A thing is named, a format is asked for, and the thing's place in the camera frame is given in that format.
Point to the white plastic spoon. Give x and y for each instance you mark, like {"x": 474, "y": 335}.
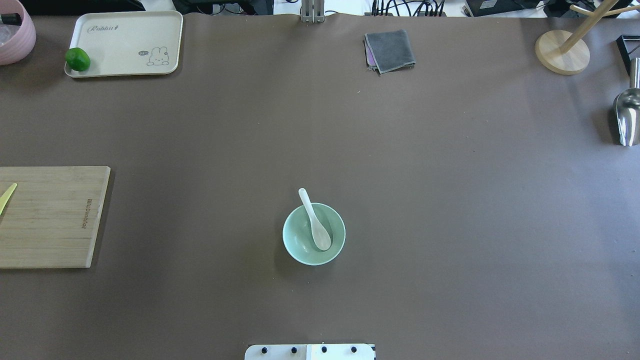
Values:
{"x": 319, "y": 234}

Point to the light green bowl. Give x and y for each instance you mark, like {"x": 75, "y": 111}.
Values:
{"x": 298, "y": 238}

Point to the pink bowl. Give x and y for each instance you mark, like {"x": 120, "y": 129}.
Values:
{"x": 18, "y": 45}

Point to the grey folded cloth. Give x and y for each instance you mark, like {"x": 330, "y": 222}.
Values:
{"x": 389, "y": 51}

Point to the cream rabbit tray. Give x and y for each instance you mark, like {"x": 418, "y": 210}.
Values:
{"x": 128, "y": 43}

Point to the green lime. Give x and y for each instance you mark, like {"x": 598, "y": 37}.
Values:
{"x": 77, "y": 59}

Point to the bamboo cutting board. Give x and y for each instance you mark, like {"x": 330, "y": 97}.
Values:
{"x": 53, "y": 216}

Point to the wooden mug tree stand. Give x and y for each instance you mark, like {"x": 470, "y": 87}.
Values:
{"x": 564, "y": 52}

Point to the metal scoop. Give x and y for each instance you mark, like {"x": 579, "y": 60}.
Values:
{"x": 627, "y": 108}

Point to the yellow plastic knife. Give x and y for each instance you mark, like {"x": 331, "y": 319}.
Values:
{"x": 4, "y": 199}

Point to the black glass rack tray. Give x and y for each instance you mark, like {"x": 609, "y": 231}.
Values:
{"x": 627, "y": 45}

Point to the aluminium frame post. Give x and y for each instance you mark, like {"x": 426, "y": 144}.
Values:
{"x": 312, "y": 11}

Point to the white pole base plate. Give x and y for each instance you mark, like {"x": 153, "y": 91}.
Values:
{"x": 312, "y": 351}

